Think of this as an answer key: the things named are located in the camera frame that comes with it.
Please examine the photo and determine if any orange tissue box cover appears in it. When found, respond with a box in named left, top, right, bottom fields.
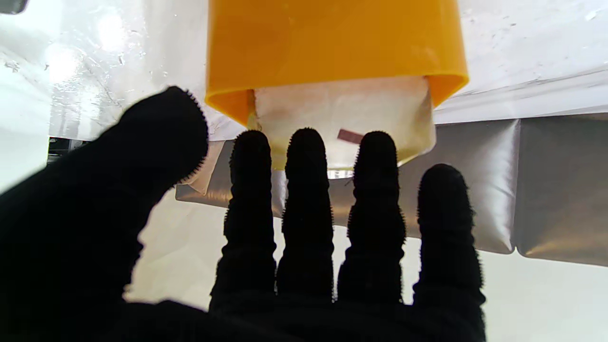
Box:
left=205, top=0, right=469, bottom=126

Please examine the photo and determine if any gold tissue pack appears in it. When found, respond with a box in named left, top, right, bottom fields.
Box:
left=247, top=76, right=437, bottom=179

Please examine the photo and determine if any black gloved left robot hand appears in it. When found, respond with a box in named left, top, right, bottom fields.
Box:
left=0, top=86, right=486, bottom=342

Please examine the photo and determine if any brown leather sofa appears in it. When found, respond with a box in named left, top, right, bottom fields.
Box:
left=176, top=113, right=608, bottom=266

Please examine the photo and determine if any brown throw pillow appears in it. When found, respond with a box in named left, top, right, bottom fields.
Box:
left=183, top=140, right=234, bottom=196

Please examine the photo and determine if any dark furniture piece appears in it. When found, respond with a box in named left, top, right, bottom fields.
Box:
left=47, top=138, right=91, bottom=164

